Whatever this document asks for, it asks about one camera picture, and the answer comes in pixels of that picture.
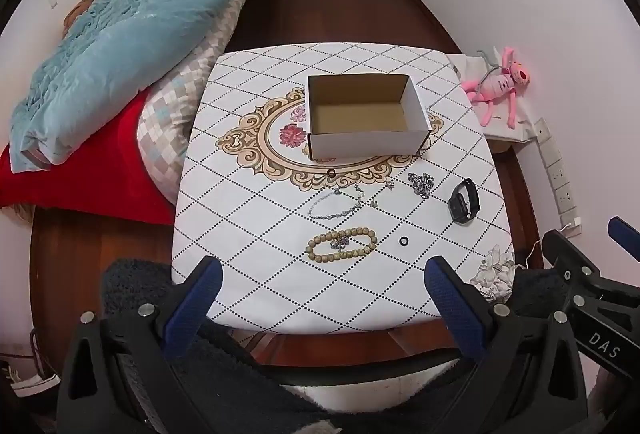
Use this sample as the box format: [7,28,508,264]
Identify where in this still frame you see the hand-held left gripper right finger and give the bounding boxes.
[424,256,590,434]

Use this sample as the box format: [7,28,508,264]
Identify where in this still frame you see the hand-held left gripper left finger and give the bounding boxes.
[56,255,224,434]

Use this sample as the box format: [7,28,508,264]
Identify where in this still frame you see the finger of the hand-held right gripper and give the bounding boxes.
[541,229,608,310]
[606,215,640,262]

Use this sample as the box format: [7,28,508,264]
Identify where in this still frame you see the black smart watch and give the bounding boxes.
[447,178,482,226]

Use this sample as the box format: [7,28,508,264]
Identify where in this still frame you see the chunky silver chain bracelet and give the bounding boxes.
[407,171,433,200]

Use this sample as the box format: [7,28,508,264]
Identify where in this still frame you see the wooden bead bracelet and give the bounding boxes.
[306,227,377,263]

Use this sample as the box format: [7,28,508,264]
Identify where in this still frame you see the thin silver chain necklace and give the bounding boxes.
[307,184,364,220]

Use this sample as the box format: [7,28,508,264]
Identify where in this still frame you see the white cardboard box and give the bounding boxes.
[306,73,433,162]

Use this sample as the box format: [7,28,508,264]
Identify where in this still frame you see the dark fleece pants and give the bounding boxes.
[100,257,571,434]

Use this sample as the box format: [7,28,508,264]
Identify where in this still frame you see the white diamond pattern tablecloth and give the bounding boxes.
[170,43,516,335]

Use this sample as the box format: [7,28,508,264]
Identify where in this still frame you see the red blanket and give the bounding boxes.
[0,92,177,226]

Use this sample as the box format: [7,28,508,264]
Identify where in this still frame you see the pink plush toy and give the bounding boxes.
[461,46,532,130]

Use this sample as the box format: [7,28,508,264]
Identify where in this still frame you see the checkered bed sheet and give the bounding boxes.
[137,0,273,207]

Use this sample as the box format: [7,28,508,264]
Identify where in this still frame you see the white shoe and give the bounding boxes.
[0,361,61,397]

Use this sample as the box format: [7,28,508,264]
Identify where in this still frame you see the light blue quilt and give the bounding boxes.
[10,0,288,173]

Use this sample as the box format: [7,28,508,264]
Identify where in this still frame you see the brown plush toy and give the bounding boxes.
[62,0,96,38]

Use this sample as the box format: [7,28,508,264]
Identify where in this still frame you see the white wall socket strip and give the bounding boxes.
[532,117,583,237]

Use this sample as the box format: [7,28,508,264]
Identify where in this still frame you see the grey wire hanger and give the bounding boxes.
[475,48,502,90]

